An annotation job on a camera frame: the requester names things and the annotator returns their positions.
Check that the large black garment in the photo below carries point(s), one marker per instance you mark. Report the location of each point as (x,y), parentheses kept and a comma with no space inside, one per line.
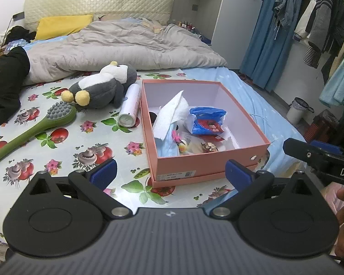
(5,83)

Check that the white paper towel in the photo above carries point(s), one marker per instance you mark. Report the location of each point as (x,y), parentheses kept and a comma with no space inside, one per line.
(169,117)

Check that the light blue bed sheet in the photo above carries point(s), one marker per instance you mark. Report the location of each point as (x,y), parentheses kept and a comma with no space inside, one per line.
(246,97)

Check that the pink printed clothing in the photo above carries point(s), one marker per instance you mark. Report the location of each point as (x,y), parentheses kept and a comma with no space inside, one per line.
(332,200)

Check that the white trash can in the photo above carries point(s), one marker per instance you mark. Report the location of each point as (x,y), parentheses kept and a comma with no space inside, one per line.
(298,111)

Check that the small pink feathered toy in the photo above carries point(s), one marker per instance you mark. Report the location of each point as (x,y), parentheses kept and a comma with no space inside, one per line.
(181,143)

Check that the red foil packet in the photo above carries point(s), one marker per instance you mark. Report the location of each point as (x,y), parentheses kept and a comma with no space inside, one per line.
(209,146)

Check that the grey duvet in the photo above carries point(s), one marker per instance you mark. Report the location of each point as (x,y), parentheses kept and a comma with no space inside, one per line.
(117,45)

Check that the red stool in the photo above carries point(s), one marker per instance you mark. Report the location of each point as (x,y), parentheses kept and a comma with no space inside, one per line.
(324,127)

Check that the row of cosmetic bottles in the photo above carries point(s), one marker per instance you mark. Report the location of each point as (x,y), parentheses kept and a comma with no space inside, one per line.
(185,25)

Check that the blue face mask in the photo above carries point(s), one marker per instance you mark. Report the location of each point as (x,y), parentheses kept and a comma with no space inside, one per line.
(166,147)

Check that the white cabinet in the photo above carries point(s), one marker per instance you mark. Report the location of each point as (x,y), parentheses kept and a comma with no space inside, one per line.
(235,20)

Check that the blue tissue packet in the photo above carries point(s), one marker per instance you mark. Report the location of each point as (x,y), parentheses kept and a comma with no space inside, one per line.
(206,120)

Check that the grey penguin plush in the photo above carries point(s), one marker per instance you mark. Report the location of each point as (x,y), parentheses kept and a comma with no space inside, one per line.
(103,88)

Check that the white spray can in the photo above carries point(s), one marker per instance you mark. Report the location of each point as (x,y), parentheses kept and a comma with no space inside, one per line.
(130,103)

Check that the black and white panda plush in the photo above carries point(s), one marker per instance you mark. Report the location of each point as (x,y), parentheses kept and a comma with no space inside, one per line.
(152,117)

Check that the yellow pillow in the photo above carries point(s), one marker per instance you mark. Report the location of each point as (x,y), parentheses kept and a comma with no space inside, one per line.
(60,24)

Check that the pink cardboard box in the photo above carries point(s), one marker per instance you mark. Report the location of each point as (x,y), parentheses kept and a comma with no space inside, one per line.
(206,163)

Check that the fruit printed bed sheet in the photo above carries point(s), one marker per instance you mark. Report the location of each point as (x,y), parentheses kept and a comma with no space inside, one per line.
(74,137)

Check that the row of hanging clothes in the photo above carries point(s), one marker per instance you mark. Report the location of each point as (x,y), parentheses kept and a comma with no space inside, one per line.
(324,20)

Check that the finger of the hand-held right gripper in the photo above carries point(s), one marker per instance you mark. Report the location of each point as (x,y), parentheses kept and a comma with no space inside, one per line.
(325,146)
(298,149)

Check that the black wall socket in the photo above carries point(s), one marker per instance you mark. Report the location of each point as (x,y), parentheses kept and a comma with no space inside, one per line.
(18,16)

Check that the blue curtain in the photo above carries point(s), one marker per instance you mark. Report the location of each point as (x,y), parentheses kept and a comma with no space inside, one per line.
(263,54)

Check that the small black garment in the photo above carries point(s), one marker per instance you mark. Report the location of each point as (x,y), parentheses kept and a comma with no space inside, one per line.
(18,33)

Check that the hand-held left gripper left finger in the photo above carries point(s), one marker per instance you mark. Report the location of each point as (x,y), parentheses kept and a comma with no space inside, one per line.
(104,170)

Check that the blue patterned bag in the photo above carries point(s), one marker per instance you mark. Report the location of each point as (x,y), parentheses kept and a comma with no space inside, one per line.
(15,45)

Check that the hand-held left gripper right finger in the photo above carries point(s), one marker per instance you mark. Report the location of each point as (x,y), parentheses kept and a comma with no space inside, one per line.
(238,174)

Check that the cream quilted headboard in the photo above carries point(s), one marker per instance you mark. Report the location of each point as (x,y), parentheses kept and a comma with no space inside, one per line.
(103,1)

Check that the teal garment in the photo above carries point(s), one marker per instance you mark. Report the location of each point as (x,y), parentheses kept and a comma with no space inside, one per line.
(341,80)

